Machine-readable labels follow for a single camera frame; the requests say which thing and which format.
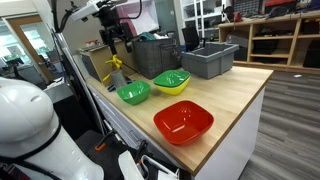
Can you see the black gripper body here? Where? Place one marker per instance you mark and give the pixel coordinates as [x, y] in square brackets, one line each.
[126, 31]

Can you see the green plastic bowl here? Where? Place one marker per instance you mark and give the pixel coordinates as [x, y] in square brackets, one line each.
[134, 92]
[171, 78]

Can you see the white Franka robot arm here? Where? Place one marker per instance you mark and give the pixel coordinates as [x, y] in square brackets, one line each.
[26, 116]

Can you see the yellow plastic bowl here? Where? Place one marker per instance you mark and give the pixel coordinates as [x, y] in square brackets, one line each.
[173, 89]

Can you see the red plastic bowl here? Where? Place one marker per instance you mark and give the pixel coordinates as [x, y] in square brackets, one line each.
[183, 122]

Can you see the large yellow clamp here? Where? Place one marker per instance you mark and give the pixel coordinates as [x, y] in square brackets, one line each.
[115, 62]

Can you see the teal cloth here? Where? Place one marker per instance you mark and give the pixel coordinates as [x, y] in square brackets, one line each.
[146, 36]

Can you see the cardboard box with dark panel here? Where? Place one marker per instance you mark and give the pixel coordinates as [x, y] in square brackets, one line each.
[100, 61]

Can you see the red white small box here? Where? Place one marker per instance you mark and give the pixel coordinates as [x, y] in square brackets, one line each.
[91, 43]

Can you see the small yellow clamp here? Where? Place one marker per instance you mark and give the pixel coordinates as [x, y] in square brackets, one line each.
[106, 78]

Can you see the dark grey fabric basket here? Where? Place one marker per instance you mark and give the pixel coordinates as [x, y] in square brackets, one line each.
[155, 58]

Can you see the black slanted stand pole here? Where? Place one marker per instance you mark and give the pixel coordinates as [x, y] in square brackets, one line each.
[78, 83]

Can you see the black office chair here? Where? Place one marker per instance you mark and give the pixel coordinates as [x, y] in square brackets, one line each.
[190, 38]

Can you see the grey plastic bin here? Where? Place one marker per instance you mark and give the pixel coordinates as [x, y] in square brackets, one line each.
[208, 61]

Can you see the black orange bar clamp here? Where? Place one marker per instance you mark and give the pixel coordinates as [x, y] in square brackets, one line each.
[141, 153]
[104, 141]

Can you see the white drawer cabinet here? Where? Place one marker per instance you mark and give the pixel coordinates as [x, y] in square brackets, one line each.
[230, 150]

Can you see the wooden shelving desk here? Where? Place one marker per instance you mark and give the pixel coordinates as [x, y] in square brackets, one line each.
[290, 46]

